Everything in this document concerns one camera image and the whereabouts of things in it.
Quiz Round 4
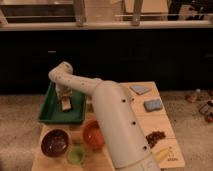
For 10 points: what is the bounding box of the wooden block eraser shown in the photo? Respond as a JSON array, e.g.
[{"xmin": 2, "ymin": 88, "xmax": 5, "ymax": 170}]
[{"xmin": 61, "ymin": 97, "xmax": 71, "ymax": 111}]

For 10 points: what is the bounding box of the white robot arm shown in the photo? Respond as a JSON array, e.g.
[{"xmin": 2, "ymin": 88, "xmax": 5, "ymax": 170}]
[{"xmin": 48, "ymin": 62, "xmax": 161, "ymax": 171}]

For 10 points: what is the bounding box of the green plastic tray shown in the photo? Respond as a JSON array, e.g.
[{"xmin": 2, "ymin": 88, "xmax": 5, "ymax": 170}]
[{"xmin": 38, "ymin": 82, "xmax": 86, "ymax": 124}]

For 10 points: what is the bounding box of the dark purple bowl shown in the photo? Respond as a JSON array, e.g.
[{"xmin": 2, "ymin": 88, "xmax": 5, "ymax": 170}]
[{"xmin": 41, "ymin": 129, "xmax": 69, "ymax": 157}]

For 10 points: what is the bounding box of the orange bowl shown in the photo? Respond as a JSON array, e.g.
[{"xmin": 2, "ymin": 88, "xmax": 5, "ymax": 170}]
[{"xmin": 82, "ymin": 120, "xmax": 104, "ymax": 150}]

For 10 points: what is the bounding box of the small green cup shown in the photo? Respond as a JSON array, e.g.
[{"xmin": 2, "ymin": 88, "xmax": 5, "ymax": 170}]
[{"xmin": 67, "ymin": 146, "xmax": 85, "ymax": 164}]

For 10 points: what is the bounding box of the blue-grey flat cloth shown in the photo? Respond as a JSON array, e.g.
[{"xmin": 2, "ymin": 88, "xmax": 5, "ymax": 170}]
[{"xmin": 130, "ymin": 85, "xmax": 150, "ymax": 95}]

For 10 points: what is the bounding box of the blue sponge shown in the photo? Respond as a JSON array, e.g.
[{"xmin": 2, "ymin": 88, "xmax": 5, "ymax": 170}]
[{"xmin": 144, "ymin": 99, "xmax": 163, "ymax": 112}]

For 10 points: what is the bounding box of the pile of brown beans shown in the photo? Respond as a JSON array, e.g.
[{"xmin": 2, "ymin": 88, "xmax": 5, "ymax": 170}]
[{"xmin": 146, "ymin": 131, "xmax": 166, "ymax": 148}]

